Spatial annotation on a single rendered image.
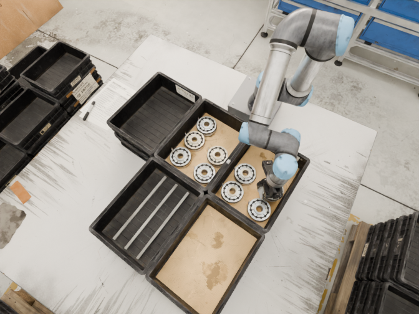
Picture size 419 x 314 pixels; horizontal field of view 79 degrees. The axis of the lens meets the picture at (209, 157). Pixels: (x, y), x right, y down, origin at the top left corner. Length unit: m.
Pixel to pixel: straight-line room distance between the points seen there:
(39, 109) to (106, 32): 1.34
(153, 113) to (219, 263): 0.82
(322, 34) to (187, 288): 1.04
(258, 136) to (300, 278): 0.71
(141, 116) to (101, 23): 2.13
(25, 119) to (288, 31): 1.93
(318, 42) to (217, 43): 2.10
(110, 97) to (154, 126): 0.45
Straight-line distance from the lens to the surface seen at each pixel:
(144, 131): 1.37
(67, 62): 2.36
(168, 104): 1.44
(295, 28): 0.95
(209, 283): 1.15
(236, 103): 1.46
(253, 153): 1.29
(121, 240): 1.22
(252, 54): 2.91
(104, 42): 3.20
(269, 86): 0.93
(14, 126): 2.35
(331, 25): 0.96
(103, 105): 1.70
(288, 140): 0.94
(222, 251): 1.15
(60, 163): 1.61
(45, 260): 1.49
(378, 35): 2.85
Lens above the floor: 1.98
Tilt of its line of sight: 65 degrees down
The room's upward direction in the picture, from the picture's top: straight up
